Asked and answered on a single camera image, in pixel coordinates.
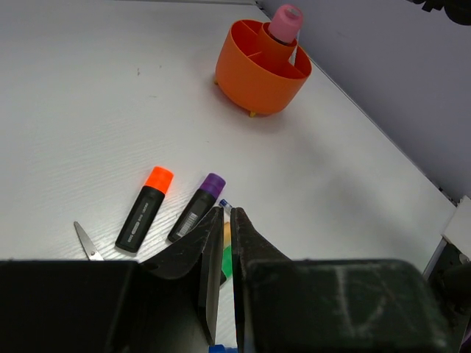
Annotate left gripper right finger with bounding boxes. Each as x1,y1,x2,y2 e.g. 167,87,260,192
230,207,290,352

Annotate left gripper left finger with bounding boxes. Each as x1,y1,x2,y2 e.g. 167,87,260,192
139,207,224,346

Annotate blue grip ballpoint pen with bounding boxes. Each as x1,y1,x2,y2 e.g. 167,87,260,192
219,199,233,215

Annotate blue cap glue bottle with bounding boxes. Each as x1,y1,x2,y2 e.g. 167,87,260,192
208,344,238,353

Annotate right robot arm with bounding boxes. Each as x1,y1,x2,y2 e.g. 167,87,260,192
409,0,471,26

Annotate yellow cap translucent highlighter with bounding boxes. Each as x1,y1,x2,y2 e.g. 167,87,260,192
223,222,231,249

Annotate green cap highlighter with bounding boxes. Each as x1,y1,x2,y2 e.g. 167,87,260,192
220,246,233,285

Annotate purple cap highlighter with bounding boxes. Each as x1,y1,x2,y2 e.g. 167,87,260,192
167,173,226,243

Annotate orange cap highlighter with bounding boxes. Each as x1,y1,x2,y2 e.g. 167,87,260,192
115,166,174,254

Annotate orange round organizer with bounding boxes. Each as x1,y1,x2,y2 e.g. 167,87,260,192
215,19,312,117

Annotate black handled scissors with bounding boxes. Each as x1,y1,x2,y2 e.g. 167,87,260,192
74,221,104,261

